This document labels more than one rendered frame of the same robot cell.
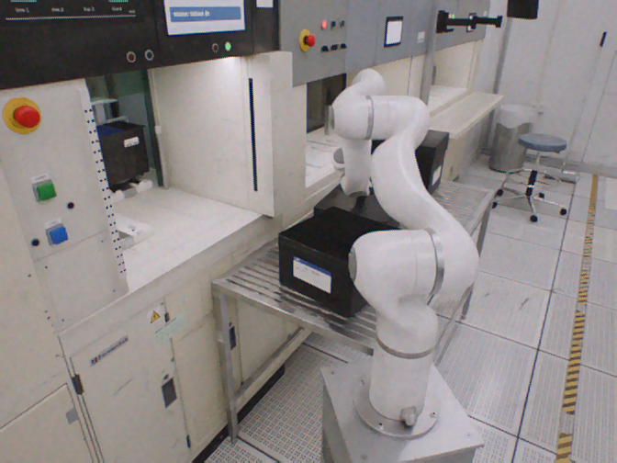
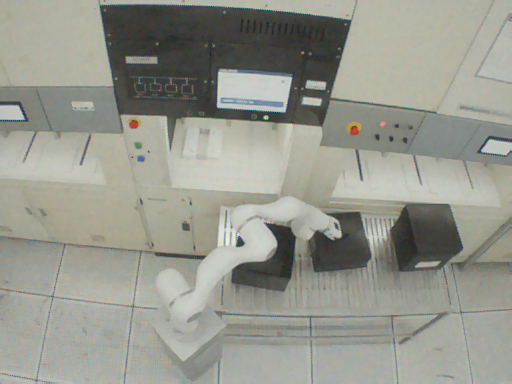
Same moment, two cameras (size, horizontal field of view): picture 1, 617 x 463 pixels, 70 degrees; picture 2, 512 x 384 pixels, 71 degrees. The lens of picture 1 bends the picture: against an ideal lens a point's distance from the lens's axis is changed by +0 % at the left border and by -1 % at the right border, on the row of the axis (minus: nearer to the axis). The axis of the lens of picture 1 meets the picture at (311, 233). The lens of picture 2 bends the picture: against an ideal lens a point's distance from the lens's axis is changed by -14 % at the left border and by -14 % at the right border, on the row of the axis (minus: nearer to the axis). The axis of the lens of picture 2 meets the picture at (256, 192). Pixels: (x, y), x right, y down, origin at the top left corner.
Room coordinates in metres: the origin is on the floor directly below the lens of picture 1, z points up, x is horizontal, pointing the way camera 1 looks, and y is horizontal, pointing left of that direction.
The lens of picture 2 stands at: (0.55, -0.75, 2.68)
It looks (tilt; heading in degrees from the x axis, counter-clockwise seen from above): 55 degrees down; 52
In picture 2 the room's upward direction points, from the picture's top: 9 degrees clockwise
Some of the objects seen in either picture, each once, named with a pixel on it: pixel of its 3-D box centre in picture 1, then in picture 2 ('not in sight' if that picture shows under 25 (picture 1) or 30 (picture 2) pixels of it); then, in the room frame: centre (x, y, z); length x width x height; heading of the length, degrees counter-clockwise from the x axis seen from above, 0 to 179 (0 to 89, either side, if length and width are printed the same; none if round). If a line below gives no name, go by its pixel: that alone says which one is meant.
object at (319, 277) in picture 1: (340, 256); (263, 255); (1.17, -0.09, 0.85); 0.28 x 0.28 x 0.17; 51
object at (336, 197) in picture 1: (360, 208); (339, 239); (1.58, -0.19, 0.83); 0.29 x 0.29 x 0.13; 66
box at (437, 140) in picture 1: (408, 161); (425, 238); (1.98, -0.45, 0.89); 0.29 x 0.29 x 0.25; 63
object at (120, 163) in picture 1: (104, 143); not in sight; (1.61, 0.78, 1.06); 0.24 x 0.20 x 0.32; 149
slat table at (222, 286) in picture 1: (375, 304); (325, 286); (1.55, -0.28, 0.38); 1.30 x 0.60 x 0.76; 149
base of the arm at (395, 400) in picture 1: (399, 371); (184, 316); (0.69, -0.19, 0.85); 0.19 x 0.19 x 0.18
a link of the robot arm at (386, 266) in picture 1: (395, 289); (176, 295); (0.69, -0.16, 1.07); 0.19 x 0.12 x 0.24; 96
